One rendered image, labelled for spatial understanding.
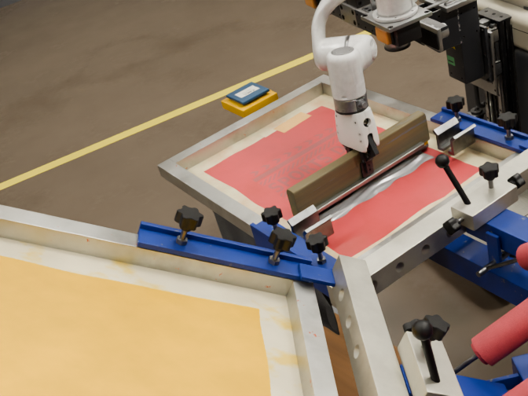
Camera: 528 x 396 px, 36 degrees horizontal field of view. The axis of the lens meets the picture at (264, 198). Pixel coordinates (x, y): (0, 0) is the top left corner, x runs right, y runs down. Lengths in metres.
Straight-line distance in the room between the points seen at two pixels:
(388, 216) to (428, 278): 1.33
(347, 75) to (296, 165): 0.39
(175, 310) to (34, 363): 0.25
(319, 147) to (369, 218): 0.38
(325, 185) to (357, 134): 0.13
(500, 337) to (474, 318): 1.70
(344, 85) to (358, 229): 0.32
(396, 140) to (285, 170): 0.31
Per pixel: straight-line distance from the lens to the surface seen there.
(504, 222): 1.63
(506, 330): 1.27
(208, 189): 2.04
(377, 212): 1.86
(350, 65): 1.79
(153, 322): 1.25
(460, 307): 3.01
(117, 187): 4.33
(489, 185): 1.66
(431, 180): 1.94
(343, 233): 1.82
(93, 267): 1.33
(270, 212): 1.75
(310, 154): 2.14
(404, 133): 1.98
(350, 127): 1.86
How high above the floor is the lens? 2.01
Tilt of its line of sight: 32 degrees down
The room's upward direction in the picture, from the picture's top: 16 degrees counter-clockwise
